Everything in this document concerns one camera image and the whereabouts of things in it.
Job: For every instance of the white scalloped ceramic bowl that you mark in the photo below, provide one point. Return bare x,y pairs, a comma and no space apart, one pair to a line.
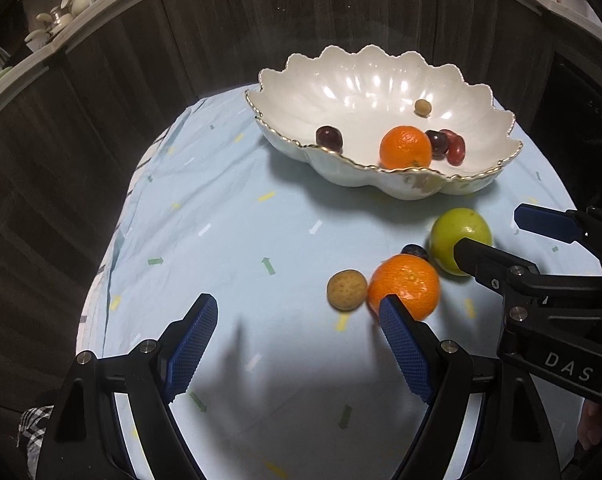
366,93

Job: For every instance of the tan longan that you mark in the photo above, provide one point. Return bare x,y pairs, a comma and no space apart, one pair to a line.
346,290
423,108

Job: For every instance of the white teapot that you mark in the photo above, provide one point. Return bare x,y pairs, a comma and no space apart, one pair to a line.
79,6

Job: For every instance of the checkered cloth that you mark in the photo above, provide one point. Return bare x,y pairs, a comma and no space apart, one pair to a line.
31,432

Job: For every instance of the orange tangerine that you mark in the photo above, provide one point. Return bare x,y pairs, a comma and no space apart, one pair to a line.
409,277
405,147

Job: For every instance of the light blue patterned tablecloth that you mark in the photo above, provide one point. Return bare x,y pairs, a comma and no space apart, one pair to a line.
288,388

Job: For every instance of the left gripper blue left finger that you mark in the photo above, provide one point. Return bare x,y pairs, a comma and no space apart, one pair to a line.
185,343

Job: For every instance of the green apple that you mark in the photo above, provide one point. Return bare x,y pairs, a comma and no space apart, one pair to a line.
451,227

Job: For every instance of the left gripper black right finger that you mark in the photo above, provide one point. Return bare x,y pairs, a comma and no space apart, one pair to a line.
414,346

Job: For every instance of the person right hand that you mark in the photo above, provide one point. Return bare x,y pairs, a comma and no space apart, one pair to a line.
589,429

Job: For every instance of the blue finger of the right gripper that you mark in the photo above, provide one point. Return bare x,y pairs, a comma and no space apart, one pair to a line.
499,271
559,225

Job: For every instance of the small dark blueberry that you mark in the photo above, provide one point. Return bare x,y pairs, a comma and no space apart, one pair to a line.
415,250

